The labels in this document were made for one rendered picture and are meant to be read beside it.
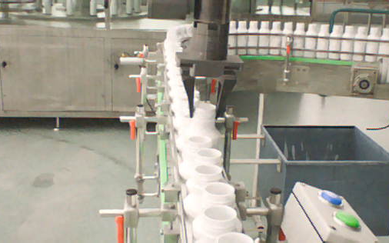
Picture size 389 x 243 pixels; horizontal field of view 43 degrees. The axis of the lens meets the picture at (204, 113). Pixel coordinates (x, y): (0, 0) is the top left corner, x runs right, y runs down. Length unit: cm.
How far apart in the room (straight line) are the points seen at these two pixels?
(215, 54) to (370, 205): 79
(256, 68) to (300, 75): 23
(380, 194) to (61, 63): 330
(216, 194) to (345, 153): 110
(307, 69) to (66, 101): 240
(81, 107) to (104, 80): 31
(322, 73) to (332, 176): 129
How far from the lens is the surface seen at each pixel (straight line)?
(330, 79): 257
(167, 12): 74
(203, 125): 78
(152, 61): 192
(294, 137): 159
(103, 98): 430
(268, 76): 255
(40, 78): 434
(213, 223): 52
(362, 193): 138
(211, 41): 74
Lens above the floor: 141
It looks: 16 degrees down
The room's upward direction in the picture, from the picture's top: 2 degrees clockwise
